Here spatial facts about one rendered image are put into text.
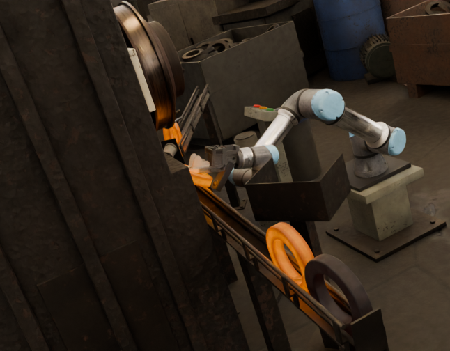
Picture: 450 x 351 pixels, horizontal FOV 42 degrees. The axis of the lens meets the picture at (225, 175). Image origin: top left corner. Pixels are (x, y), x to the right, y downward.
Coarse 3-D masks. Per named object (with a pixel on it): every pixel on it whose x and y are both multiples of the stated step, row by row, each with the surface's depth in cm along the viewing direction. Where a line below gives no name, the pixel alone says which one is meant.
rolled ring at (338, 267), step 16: (320, 256) 124; (304, 272) 130; (320, 272) 124; (336, 272) 118; (352, 272) 118; (320, 288) 130; (352, 288) 116; (336, 304) 130; (352, 304) 117; (368, 304) 117; (352, 320) 120
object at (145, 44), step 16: (128, 16) 189; (128, 32) 185; (144, 32) 186; (144, 48) 185; (144, 64) 184; (160, 64) 186; (160, 80) 188; (160, 96) 190; (160, 112) 194; (160, 128) 206
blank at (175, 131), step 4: (176, 124) 271; (164, 128) 262; (172, 128) 265; (176, 128) 270; (164, 132) 261; (168, 132) 260; (172, 132) 264; (176, 132) 271; (180, 132) 275; (164, 136) 261; (168, 136) 260; (172, 136) 263; (176, 136) 271; (180, 136) 273; (176, 140) 270
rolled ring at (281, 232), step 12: (276, 228) 138; (288, 228) 136; (276, 240) 143; (288, 240) 134; (300, 240) 134; (276, 252) 146; (300, 252) 132; (276, 264) 148; (288, 264) 147; (300, 264) 134; (300, 276) 144
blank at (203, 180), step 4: (192, 172) 197; (192, 176) 194; (196, 176) 194; (200, 176) 195; (204, 176) 198; (208, 176) 202; (196, 180) 194; (200, 180) 195; (204, 180) 196; (208, 180) 198; (196, 184) 195; (200, 184) 195; (204, 184) 197; (208, 184) 199
